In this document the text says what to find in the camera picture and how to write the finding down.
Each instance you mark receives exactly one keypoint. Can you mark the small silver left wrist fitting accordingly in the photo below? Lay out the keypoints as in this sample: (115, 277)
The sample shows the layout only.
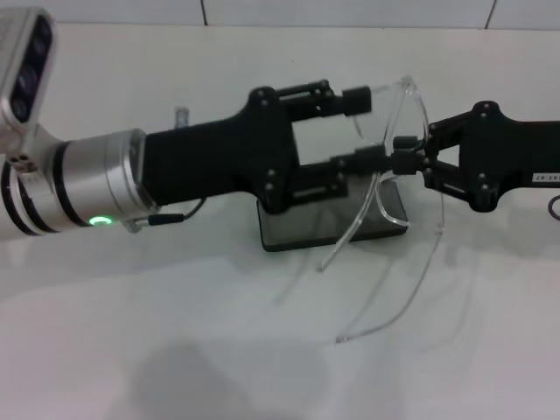
(182, 117)

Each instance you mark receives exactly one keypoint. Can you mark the black glasses case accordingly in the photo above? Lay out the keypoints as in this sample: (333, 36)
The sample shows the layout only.
(297, 227)

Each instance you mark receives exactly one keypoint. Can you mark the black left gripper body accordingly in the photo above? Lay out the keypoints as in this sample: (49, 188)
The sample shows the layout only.
(219, 157)

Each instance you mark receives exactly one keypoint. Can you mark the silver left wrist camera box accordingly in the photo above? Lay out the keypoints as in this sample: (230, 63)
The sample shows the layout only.
(26, 74)

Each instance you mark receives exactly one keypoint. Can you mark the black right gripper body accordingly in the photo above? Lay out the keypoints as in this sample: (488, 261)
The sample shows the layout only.
(507, 153)

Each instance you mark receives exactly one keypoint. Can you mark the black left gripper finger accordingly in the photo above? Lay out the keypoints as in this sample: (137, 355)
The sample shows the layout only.
(356, 100)
(324, 179)

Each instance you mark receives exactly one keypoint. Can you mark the clear transparent glasses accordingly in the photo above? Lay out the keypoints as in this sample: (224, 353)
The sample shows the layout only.
(402, 105)

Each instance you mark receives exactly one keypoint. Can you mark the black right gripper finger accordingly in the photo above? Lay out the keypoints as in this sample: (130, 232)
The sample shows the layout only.
(446, 131)
(407, 164)

